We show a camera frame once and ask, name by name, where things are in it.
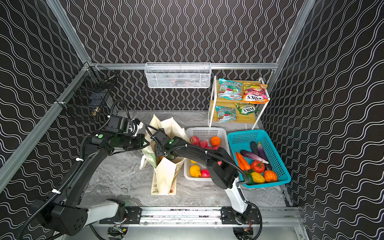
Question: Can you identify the cream canvas grocery bag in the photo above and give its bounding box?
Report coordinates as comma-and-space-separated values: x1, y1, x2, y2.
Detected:
141, 115, 189, 196

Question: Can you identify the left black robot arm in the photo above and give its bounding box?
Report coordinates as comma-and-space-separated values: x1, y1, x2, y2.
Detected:
17, 131, 150, 240

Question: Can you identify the white wooden two-tier shelf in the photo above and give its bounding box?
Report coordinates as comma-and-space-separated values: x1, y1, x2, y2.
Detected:
208, 76, 271, 130

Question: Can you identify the small green red snack bag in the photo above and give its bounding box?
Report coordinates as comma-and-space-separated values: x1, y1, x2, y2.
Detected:
216, 106, 237, 123

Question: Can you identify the red apple middle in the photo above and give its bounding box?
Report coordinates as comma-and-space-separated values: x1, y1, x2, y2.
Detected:
199, 140, 209, 149

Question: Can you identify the purple eggplant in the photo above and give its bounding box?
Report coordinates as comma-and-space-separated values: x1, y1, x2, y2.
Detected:
258, 142, 273, 170

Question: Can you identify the orange Fox's candy bag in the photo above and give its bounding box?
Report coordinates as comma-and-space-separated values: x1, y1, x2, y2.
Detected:
242, 83, 269, 104

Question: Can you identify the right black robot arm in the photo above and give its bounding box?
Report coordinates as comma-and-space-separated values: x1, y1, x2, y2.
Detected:
151, 136, 262, 225

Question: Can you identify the teal plastic vegetable basket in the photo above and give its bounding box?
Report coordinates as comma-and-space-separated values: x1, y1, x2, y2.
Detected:
228, 130, 291, 189

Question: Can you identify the white plastic fruit basket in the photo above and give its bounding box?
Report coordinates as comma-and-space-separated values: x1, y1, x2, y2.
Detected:
184, 127, 231, 182

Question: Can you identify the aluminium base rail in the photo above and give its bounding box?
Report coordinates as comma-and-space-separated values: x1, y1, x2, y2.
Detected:
98, 207, 302, 228

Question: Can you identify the red tomato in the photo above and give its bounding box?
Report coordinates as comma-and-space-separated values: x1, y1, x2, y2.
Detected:
251, 161, 265, 174

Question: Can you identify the orange pumpkin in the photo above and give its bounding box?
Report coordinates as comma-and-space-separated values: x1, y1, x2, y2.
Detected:
264, 170, 278, 183

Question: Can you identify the black wire wall basket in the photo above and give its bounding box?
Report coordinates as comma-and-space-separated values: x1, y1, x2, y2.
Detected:
60, 66, 118, 122

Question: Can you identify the red apple front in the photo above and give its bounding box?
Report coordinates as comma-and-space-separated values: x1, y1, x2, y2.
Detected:
201, 169, 211, 178

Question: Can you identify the orange carrot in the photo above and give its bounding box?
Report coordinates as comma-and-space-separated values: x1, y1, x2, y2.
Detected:
236, 152, 251, 171

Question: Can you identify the dark green cucumber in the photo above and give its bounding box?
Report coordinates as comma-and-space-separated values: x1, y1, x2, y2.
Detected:
250, 141, 259, 156

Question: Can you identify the red apple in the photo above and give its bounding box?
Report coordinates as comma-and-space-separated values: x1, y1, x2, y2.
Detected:
199, 140, 209, 149
190, 136, 200, 146
201, 169, 211, 178

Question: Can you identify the green Fox's candy bag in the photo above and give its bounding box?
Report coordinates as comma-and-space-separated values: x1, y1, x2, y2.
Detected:
234, 103, 259, 115

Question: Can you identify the white wire wall basket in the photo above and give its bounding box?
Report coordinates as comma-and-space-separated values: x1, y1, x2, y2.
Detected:
145, 62, 212, 89

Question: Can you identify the orange tangerine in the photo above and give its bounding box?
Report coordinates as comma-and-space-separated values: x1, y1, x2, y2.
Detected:
210, 136, 221, 147

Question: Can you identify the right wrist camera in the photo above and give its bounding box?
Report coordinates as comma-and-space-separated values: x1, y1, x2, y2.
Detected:
145, 125, 171, 146

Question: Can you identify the yellow bumpy lemon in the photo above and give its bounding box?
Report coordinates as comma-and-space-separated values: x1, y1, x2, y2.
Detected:
190, 165, 202, 178

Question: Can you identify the red apple back left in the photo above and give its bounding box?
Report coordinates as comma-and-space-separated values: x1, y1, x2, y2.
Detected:
190, 136, 200, 146

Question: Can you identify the green avocado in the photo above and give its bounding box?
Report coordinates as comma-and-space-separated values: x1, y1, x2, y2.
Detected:
244, 171, 255, 185

